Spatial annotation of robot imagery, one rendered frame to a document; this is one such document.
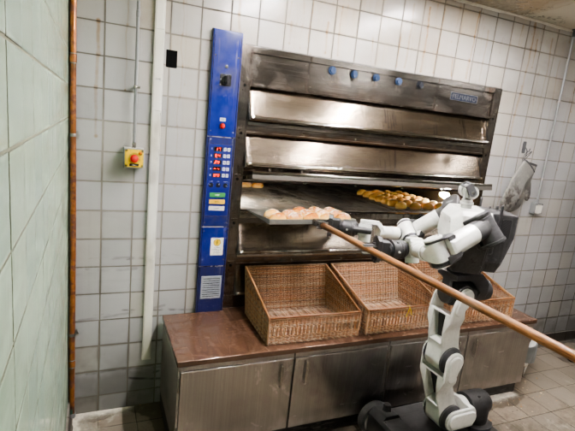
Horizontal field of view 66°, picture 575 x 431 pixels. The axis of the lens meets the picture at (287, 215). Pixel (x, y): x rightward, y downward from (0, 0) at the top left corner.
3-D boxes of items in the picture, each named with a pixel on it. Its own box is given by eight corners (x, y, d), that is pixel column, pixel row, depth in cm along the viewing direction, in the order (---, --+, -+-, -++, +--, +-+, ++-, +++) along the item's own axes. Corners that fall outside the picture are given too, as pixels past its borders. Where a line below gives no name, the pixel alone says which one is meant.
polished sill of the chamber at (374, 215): (236, 215, 266) (237, 209, 265) (464, 218, 338) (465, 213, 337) (239, 218, 260) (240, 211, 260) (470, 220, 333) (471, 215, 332)
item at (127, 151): (122, 166, 229) (122, 146, 227) (143, 167, 233) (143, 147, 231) (123, 168, 222) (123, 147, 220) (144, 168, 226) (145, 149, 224)
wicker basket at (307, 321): (240, 307, 272) (243, 264, 267) (322, 302, 294) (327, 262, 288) (265, 346, 228) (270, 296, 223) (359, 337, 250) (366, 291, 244)
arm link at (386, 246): (382, 239, 197) (406, 239, 201) (371, 233, 206) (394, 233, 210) (378, 266, 200) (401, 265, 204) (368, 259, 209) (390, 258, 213)
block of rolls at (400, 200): (354, 194, 377) (355, 187, 375) (400, 196, 396) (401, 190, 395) (398, 209, 322) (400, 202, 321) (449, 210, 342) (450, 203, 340)
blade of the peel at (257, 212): (355, 223, 260) (356, 219, 259) (269, 224, 236) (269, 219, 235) (324, 209, 291) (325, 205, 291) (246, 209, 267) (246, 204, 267)
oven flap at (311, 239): (238, 254, 264) (236, 220, 266) (465, 248, 336) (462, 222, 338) (240, 254, 261) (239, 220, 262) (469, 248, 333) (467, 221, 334)
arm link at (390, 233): (375, 229, 247) (403, 232, 255) (381, 244, 241) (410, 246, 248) (384, 216, 240) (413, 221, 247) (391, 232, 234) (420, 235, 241)
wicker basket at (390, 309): (323, 302, 295) (328, 262, 289) (393, 296, 318) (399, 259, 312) (364, 336, 252) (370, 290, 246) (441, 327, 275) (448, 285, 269)
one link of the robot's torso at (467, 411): (447, 405, 257) (451, 385, 254) (474, 428, 239) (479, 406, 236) (419, 412, 248) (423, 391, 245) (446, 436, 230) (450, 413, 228)
